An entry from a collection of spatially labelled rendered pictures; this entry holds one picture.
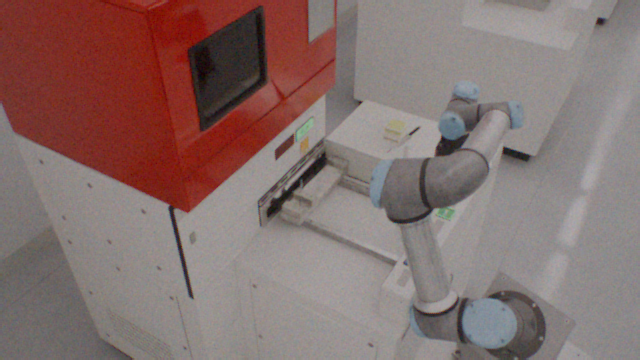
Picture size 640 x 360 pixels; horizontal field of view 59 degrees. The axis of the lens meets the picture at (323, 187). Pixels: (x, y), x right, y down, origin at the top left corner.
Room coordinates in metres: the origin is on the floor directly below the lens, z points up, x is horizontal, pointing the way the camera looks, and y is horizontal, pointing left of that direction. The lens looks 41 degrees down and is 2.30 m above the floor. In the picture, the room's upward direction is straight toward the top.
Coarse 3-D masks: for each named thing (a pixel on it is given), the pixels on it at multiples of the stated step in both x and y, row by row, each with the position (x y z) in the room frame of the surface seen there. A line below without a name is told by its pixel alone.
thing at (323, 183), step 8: (328, 168) 1.76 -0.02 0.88; (336, 168) 1.76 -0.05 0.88; (320, 176) 1.71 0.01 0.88; (328, 176) 1.71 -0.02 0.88; (336, 176) 1.71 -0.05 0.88; (312, 184) 1.66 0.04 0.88; (320, 184) 1.66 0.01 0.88; (328, 184) 1.66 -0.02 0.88; (336, 184) 1.69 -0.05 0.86; (312, 192) 1.62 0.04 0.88; (320, 192) 1.62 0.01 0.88; (328, 192) 1.64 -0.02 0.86; (296, 200) 1.57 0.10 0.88; (320, 200) 1.59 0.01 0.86; (312, 208) 1.54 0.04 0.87; (288, 216) 1.49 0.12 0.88; (304, 216) 1.49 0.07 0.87; (296, 224) 1.47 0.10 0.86
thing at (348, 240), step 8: (304, 224) 1.49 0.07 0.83; (312, 224) 1.48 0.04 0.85; (320, 224) 1.47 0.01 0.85; (320, 232) 1.46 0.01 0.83; (328, 232) 1.44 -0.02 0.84; (336, 232) 1.43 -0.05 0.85; (344, 240) 1.41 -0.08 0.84; (352, 240) 1.40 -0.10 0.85; (360, 240) 1.40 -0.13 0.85; (360, 248) 1.37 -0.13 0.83; (368, 248) 1.36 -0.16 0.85; (376, 248) 1.36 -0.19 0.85; (376, 256) 1.34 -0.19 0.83; (384, 256) 1.32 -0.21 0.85; (392, 256) 1.32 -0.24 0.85; (392, 264) 1.31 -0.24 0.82
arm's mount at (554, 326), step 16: (496, 288) 1.03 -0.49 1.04; (512, 288) 1.02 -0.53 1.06; (528, 304) 0.97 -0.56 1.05; (544, 304) 0.95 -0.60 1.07; (544, 320) 0.92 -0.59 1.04; (560, 320) 0.91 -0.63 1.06; (544, 336) 0.89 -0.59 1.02; (560, 336) 0.88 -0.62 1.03; (464, 352) 0.94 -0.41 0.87; (480, 352) 0.90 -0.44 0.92; (496, 352) 0.89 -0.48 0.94; (528, 352) 0.86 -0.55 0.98; (544, 352) 0.86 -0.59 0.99; (560, 352) 0.90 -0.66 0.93
